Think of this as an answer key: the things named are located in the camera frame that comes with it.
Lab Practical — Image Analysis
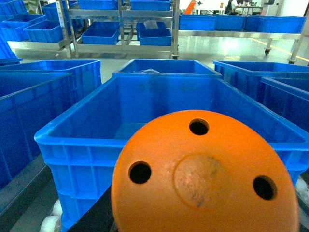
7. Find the orange cylinder cap 4680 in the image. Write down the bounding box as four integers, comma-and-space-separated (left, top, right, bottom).
111, 110, 300, 232

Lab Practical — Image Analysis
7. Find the blue bin behind centre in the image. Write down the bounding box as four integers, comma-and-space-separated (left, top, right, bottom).
113, 59, 222, 79

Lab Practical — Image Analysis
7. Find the blue bin front centre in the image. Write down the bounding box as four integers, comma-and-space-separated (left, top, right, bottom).
34, 73, 309, 232

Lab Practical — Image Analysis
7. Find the blue bin right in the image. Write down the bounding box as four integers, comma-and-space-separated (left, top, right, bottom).
213, 61, 309, 103

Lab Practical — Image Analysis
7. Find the steel trolley rack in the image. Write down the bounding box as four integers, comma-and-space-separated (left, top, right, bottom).
56, 0, 180, 59

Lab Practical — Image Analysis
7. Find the blue bin left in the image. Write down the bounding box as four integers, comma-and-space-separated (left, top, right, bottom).
0, 71, 73, 190

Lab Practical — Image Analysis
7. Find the blue bin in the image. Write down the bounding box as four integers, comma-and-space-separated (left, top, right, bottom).
0, 71, 73, 190
213, 61, 309, 103
34, 73, 309, 232
113, 59, 222, 79

